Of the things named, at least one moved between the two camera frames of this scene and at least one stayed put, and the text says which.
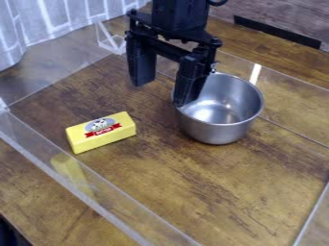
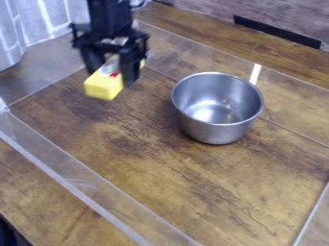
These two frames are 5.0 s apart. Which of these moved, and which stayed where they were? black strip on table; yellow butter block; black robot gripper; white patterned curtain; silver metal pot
Moved: black robot gripper; yellow butter block
Stayed: silver metal pot; white patterned curtain; black strip on table
